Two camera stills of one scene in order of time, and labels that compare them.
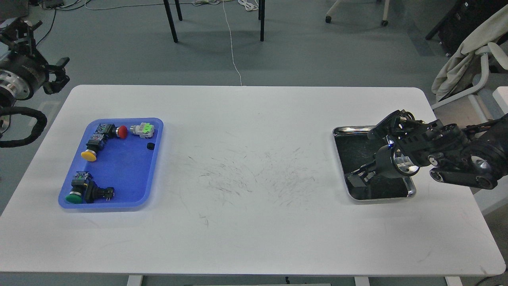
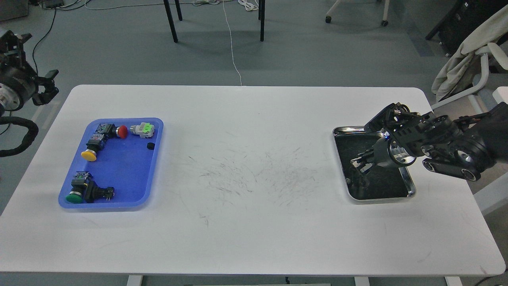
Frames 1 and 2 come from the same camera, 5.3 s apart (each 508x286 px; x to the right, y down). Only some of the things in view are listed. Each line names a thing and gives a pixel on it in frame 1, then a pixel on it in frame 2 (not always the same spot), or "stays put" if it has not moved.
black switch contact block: x=93 y=191 stays put
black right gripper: x=390 y=163 -> x=383 y=157
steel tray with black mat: x=355 y=149 stays put
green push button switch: x=78 y=184 stays put
